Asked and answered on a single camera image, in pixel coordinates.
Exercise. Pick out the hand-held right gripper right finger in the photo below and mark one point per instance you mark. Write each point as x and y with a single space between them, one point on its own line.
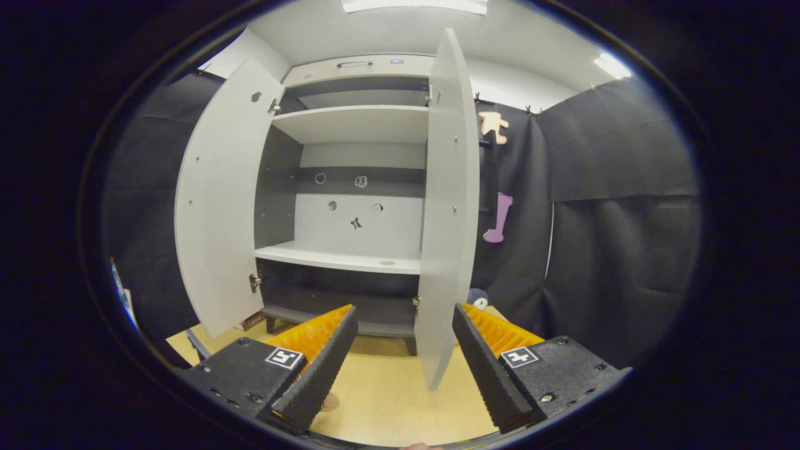
490 375

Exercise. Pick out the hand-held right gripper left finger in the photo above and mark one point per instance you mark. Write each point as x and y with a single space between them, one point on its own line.
315 375

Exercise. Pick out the white cabinet door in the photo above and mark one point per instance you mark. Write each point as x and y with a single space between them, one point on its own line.
447 219
225 206

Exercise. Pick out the white grey cabinet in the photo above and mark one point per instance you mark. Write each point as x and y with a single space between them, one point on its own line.
350 122

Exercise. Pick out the small penguin toy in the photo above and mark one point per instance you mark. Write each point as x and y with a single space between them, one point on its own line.
478 299

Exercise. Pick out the brown book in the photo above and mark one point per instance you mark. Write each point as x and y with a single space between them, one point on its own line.
251 321

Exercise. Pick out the black backdrop cloth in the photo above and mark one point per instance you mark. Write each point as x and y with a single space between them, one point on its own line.
625 250

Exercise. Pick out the small ceiling light panel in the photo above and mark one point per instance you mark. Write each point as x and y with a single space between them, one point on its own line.
611 65

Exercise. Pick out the large ceiling light panel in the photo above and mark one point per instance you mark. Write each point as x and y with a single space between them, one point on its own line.
412 5

